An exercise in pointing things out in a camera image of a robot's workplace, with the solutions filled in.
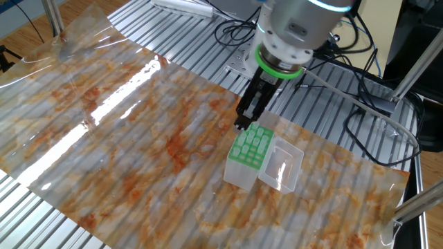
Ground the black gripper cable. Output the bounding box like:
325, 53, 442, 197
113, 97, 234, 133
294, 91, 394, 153
311, 17, 360, 57

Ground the black tripod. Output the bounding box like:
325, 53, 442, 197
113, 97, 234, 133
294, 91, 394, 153
0, 44, 24, 74

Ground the black looped cable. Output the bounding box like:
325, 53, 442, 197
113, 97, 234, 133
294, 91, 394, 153
344, 107, 422, 167

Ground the translucent pipette tip box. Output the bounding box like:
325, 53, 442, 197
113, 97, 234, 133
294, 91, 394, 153
223, 121, 305, 194

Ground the black coiled cable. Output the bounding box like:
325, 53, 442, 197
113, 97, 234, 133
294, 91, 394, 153
213, 3, 262, 48

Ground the blue cable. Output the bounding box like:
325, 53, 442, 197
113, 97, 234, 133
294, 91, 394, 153
341, 19, 382, 77

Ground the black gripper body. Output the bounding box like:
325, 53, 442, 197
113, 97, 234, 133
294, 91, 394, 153
238, 67, 283, 111

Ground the green pipette tip rack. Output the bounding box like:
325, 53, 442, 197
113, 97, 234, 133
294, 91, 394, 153
227, 121, 274, 171

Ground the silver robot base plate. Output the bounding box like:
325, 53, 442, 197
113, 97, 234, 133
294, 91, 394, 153
224, 46, 302, 93

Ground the green wrist adapter ring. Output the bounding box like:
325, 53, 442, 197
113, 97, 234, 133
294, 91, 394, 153
254, 44, 304, 80

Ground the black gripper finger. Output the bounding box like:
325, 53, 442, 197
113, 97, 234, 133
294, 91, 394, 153
233, 96, 259, 131
246, 103, 264, 131

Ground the orange marble pattern mat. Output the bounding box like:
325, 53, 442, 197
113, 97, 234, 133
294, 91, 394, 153
0, 3, 411, 249

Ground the black device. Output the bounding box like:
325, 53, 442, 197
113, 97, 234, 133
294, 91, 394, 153
349, 0, 363, 19

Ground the aluminium frame post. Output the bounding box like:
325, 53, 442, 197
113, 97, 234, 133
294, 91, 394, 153
392, 179, 443, 226
390, 27, 443, 105
41, 0, 65, 37

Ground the black computer monitor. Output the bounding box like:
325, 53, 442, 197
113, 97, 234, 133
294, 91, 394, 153
382, 0, 443, 153

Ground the grey hose cable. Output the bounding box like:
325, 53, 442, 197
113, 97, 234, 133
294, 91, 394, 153
301, 67, 422, 151

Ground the beige board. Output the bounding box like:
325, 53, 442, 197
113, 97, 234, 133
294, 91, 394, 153
341, 0, 404, 77

